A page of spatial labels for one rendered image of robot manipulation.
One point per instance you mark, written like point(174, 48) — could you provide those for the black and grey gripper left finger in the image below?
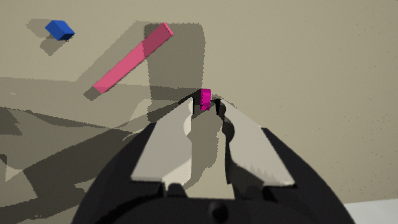
point(141, 171)

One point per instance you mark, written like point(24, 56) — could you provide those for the pink rod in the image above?
point(135, 57)

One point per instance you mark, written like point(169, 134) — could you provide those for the small magenta block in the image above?
point(205, 99)

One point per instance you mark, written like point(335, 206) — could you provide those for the small blue cube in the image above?
point(59, 30)

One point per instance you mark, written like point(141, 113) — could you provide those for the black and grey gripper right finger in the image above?
point(256, 157)

